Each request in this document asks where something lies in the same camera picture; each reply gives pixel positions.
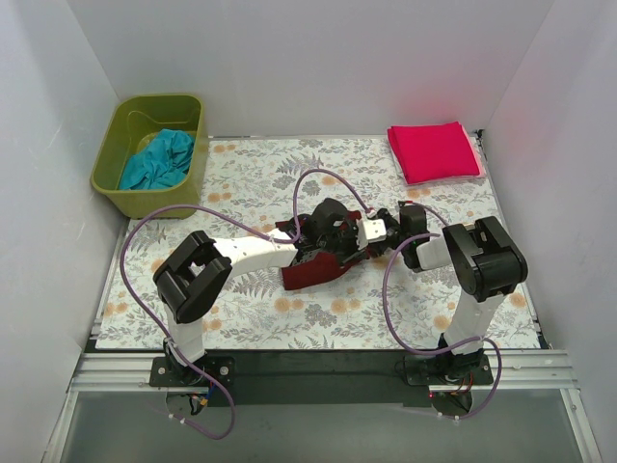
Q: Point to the folded pink t shirt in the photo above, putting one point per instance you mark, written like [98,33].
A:
[434,149]

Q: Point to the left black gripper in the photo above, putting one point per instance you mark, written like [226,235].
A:
[344,239]

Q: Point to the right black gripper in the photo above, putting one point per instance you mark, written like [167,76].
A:
[390,227]

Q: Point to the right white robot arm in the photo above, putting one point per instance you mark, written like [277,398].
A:
[488,266]

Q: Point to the olive green plastic bin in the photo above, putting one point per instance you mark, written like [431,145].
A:
[133,125]

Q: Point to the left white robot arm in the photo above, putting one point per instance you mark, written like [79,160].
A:
[192,277]

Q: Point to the dark red t shirt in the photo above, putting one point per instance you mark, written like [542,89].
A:
[310,266]

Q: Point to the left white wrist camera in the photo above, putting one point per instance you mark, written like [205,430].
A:
[371,229]

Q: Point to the floral table mat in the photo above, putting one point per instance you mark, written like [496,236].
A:
[253,184]

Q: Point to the teal t shirt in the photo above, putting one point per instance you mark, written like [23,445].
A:
[163,163]

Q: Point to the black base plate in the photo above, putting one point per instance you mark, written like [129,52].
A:
[310,377]

